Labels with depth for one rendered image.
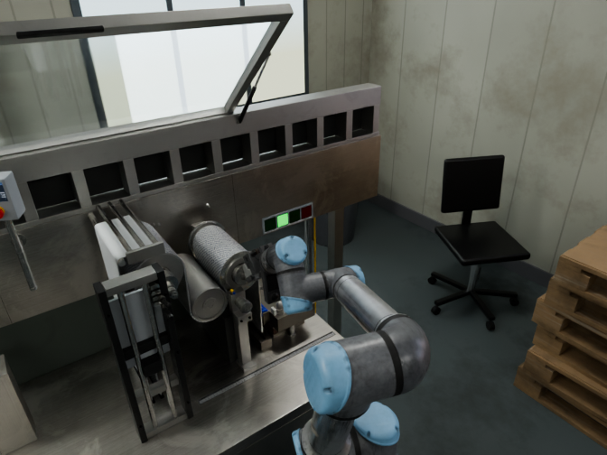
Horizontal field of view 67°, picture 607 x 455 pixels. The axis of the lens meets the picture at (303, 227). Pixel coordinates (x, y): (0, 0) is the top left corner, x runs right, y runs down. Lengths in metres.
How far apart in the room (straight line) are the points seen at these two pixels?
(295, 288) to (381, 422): 0.38
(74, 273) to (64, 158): 0.38
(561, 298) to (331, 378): 1.91
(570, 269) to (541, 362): 0.58
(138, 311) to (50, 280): 0.46
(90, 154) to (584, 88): 2.82
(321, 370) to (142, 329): 0.65
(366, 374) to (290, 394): 0.79
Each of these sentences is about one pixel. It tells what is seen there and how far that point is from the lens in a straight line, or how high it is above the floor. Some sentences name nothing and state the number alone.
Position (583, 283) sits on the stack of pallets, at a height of 0.82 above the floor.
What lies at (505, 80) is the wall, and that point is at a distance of 3.64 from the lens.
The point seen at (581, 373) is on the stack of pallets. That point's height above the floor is 0.30.
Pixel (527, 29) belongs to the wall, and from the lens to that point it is 3.54.
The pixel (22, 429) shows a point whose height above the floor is 0.96.
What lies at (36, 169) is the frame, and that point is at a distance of 1.53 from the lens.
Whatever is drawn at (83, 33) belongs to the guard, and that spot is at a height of 1.98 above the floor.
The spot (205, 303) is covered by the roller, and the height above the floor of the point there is 1.19.
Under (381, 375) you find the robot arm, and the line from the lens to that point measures 0.82.
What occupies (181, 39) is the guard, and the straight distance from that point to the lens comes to 1.23.
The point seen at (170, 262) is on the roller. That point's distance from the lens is 1.37.
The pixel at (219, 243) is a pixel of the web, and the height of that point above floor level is 1.31.
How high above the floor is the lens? 2.08
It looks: 29 degrees down
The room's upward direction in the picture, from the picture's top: 1 degrees counter-clockwise
